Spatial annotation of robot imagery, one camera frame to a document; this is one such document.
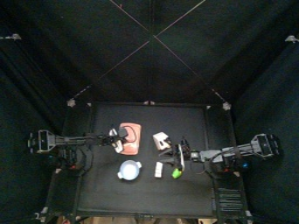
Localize light blue toy pan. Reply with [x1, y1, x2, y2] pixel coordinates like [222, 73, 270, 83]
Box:
[116, 159, 143, 181]

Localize white box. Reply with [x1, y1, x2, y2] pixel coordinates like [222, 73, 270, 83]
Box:
[152, 131, 172, 151]

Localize black plate with label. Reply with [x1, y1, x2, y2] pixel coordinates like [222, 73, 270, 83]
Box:
[216, 186, 246, 218]

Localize pink salmon-coloured tray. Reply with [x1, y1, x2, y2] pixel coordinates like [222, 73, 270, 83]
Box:
[117, 122, 143, 156]

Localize thin diagonal string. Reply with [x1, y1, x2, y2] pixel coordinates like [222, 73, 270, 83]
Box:
[108, 0, 228, 103]
[72, 0, 207, 100]

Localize white rice block toy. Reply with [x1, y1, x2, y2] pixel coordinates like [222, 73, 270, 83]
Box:
[154, 161, 164, 179]

